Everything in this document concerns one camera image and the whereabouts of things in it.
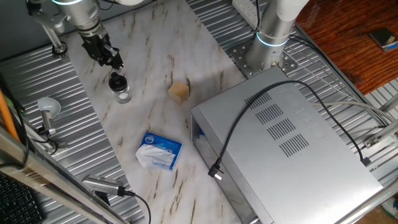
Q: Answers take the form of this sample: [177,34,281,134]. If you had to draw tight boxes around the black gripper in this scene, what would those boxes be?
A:
[82,32,124,71]

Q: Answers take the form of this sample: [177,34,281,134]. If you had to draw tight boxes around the clear glass jar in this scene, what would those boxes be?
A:
[110,83,133,105]

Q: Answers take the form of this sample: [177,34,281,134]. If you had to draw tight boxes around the wooden block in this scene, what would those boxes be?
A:
[167,81,190,105]

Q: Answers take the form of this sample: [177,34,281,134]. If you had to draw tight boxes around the metal clamp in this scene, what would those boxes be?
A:
[37,126,68,149]

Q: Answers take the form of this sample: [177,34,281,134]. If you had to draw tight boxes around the blue tissue pack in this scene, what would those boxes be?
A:
[135,132,183,172]

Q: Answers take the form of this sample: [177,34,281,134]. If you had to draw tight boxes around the orange pole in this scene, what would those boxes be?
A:
[0,90,20,142]

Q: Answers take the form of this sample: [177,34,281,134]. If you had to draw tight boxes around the white power strip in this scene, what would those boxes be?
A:
[231,0,261,22]

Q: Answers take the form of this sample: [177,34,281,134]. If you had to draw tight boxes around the black keyboard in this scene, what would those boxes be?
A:
[0,172,46,224]

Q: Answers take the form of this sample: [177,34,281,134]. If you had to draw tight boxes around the silver metal case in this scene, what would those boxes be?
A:
[189,65,384,224]

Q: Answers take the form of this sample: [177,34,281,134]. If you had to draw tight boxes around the dark flat device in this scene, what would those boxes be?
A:
[369,27,398,52]

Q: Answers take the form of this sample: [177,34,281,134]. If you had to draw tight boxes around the metal camera pole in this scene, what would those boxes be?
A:
[42,24,68,59]

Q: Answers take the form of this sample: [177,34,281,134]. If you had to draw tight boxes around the silver depth camera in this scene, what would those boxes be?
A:
[81,174,125,197]

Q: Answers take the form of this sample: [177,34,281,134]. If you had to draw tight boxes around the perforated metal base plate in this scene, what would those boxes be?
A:
[229,39,299,79]

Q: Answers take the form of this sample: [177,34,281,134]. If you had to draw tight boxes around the black camera cable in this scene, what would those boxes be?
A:
[117,185,152,224]

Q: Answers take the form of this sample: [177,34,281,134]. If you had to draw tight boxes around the aluminium frame bar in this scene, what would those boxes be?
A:
[0,126,130,224]

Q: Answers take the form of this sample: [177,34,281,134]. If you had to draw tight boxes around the black power cord with plug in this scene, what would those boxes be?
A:
[207,80,371,181]

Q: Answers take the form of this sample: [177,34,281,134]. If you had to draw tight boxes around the grey base cable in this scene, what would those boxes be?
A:
[310,101,396,124]

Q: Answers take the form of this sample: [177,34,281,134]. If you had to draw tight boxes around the aluminium corner bracket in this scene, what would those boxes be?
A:
[363,93,398,149]

